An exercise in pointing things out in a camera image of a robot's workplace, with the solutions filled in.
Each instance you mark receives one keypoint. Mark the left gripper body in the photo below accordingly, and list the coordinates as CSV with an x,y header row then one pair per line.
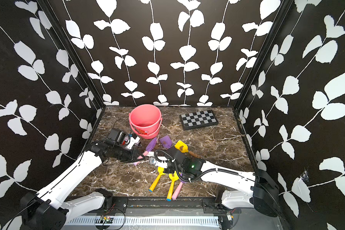
x,y
123,153

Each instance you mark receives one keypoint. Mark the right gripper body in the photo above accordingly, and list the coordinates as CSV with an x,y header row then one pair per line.
x,y
166,155

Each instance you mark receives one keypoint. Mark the purple pointed trowel pink handle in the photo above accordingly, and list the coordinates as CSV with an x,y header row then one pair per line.
x,y
149,147

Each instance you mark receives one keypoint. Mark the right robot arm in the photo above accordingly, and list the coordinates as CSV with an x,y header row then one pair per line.
x,y
244,189

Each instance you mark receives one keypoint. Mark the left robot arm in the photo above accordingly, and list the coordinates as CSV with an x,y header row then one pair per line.
x,y
48,209

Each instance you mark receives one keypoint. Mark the pink plastic bucket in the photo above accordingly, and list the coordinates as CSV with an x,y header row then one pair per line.
x,y
145,120

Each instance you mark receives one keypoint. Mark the yellow shovel blue tip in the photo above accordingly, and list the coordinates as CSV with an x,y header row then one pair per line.
x,y
173,177

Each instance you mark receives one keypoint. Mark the black white checkerboard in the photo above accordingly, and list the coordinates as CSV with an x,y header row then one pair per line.
x,y
198,119

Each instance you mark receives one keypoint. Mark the small circuit board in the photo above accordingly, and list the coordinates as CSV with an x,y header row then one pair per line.
x,y
104,220

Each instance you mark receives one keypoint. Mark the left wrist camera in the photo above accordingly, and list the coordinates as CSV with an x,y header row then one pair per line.
x,y
131,141

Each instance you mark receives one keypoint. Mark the yellow shovel wooden handle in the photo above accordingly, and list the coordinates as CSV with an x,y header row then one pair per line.
x,y
184,149

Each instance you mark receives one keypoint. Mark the purple round trowel pink handle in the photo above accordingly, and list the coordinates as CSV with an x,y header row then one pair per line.
x,y
177,190

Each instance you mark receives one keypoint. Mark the purple square shovel pink handle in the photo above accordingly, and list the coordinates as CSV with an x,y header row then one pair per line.
x,y
166,142

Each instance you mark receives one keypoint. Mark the black front rail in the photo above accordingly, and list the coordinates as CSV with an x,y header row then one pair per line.
x,y
210,205

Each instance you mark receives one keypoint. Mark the white slotted cable duct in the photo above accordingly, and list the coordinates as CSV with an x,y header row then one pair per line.
x,y
204,221

